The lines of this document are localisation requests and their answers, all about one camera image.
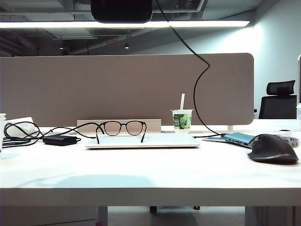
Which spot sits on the black smartphone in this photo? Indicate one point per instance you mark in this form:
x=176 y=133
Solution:
x=122 y=11

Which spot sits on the brown desk divider panel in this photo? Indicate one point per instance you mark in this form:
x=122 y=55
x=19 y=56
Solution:
x=117 y=89

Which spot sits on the white desk leg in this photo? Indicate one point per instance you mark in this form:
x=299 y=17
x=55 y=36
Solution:
x=102 y=216

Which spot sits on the perforated white desk leg panel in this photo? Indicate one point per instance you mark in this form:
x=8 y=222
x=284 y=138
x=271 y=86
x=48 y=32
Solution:
x=268 y=216

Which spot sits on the silver closed laptop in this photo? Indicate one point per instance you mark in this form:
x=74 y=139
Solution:
x=164 y=141

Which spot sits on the green printed drink cup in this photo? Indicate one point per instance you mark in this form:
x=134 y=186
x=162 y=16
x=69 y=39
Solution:
x=182 y=122

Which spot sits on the white drinking straw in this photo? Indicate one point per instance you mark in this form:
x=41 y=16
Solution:
x=182 y=101

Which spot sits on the black round eyeglasses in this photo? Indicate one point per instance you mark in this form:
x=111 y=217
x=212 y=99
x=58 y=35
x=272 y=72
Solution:
x=113 y=128

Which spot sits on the flat blue card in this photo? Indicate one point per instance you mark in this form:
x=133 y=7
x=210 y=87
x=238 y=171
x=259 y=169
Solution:
x=211 y=139

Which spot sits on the red ceiling sign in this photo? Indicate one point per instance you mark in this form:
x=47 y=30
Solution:
x=111 y=42

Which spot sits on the blue USB hub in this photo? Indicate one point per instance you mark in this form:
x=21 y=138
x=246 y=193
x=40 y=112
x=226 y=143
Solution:
x=237 y=137

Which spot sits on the black power adapter brick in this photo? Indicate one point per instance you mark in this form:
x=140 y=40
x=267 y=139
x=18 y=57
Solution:
x=58 y=140

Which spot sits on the long ceiling light strip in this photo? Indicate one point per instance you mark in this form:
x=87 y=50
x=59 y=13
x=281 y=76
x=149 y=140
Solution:
x=70 y=24

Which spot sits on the white tissue pack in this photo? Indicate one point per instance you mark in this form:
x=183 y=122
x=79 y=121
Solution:
x=28 y=128

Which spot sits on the black mesh office chair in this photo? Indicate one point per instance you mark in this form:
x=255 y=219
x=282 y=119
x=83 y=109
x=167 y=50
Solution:
x=277 y=106

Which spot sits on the black computer mouse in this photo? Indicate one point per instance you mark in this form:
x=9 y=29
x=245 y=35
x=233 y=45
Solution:
x=272 y=148

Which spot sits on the white device with black window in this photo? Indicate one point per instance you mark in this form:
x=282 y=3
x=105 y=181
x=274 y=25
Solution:
x=282 y=133

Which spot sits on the white paper cup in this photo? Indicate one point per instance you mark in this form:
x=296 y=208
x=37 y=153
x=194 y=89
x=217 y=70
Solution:
x=2 y=127

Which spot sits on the white rounded panel frame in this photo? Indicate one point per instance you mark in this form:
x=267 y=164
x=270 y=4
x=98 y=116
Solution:
x=299 y=77

